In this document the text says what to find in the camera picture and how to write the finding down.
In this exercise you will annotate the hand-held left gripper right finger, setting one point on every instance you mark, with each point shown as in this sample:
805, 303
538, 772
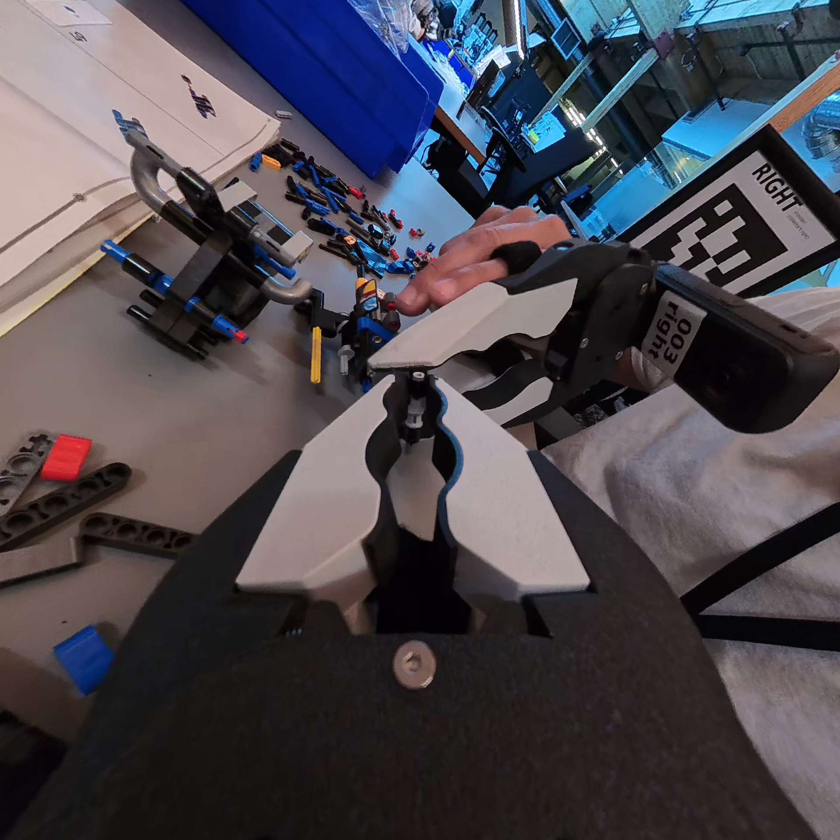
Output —
512, 518

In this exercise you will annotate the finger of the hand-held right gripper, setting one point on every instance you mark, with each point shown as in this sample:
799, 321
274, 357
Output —
525, 397
485, 315

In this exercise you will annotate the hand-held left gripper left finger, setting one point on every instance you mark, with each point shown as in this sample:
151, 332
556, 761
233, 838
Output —
315, 518

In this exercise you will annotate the short black lego beam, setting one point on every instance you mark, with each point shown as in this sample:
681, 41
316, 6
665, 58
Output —
417, 392

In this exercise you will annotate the grey lego pin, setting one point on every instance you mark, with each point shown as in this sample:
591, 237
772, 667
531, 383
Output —
413, 413

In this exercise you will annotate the blue yellow lego subassembly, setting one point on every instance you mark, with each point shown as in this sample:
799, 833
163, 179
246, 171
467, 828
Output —
367, 321

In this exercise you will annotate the pile of loose lego pieces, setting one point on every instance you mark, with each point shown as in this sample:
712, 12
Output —
328, 197

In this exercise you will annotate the red lego piece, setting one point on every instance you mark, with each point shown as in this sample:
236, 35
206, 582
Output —
65, 456

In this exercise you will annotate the large black grey lego chassis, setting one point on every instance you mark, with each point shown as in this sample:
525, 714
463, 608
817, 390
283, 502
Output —
203, 275

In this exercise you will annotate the blue hollow lego piece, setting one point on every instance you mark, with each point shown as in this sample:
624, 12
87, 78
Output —
85, 659

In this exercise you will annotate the dark grey flat lego panel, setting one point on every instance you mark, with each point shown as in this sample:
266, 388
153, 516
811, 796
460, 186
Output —
33, 564

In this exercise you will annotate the grey lego beam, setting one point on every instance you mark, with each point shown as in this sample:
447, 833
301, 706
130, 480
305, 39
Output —
19, 469

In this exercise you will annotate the white lego instruction booklet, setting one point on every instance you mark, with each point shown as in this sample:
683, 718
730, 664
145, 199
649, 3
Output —
79, 131

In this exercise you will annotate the person's right hand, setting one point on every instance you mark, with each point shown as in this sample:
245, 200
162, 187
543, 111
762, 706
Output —
459, 269

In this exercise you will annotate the framed black white marker sign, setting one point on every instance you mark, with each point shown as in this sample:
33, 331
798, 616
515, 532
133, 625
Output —
735, 236

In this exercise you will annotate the black office chair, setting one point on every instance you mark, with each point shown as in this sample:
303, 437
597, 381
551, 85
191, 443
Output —
525, 164

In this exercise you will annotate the grey background table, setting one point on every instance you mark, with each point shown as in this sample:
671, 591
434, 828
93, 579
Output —
459, 128

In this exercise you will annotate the blue plastic storage bin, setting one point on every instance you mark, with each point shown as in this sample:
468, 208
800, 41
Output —
315, 72

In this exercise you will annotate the clear plastic bag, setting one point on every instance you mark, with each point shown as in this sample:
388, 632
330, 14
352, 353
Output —
380, 23

